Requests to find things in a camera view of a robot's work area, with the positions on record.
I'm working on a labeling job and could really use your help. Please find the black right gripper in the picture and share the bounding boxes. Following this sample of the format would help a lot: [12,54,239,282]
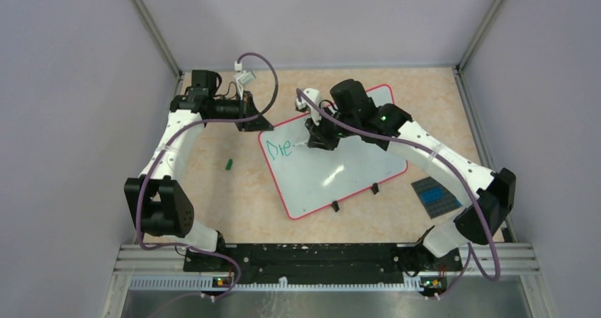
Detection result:
[305,104,359,152]

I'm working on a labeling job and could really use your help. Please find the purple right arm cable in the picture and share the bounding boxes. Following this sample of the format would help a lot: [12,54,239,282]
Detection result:
[296,88,502,300]

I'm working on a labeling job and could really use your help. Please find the black whiteboard clip upper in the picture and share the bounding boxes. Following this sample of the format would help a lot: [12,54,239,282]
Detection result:
[370,183,380,195]

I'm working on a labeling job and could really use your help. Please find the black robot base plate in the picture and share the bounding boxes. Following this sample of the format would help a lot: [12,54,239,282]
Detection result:
[183,243,462,285]

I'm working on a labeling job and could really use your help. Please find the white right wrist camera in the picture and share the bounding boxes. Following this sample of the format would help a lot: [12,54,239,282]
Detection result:
[294,88,323,116]

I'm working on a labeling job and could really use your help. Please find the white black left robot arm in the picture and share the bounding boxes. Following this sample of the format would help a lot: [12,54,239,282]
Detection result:
[124,69,273,271]

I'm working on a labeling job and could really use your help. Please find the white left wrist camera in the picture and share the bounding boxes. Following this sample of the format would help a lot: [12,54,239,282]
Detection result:
[234,61,256,96]

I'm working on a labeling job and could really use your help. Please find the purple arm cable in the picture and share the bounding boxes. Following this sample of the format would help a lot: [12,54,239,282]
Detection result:
[296,88,502,300]
[135,52,279,302]

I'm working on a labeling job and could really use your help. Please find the red-edged whiteboard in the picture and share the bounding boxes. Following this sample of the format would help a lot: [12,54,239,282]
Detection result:
[258,114,408,220]

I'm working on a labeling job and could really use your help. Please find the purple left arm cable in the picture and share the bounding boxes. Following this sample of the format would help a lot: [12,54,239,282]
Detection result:
[135,52,279,302]

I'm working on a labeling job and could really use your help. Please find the grey lego baseplate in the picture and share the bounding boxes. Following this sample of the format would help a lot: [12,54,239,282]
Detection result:
[411,177,461,219]

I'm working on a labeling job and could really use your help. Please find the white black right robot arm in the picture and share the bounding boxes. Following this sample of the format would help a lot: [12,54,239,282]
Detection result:
[295,79,517,270]

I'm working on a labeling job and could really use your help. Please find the white slotted cable duct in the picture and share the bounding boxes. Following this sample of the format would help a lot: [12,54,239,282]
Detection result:
[129,276,423,292]

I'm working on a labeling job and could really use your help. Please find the aluminium frame rail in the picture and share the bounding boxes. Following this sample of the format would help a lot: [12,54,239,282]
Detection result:
[102,242,556,317]

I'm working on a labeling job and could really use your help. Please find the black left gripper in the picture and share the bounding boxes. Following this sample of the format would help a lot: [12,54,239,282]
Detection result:
[210,90,274,132]

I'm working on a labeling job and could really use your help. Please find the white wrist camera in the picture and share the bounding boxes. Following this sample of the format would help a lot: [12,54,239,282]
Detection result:
[234,61,256,96]
[294,88,323,116]

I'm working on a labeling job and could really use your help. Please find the blue lego brick on plate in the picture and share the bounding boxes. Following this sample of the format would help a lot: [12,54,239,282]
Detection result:
[420,188,445,204]

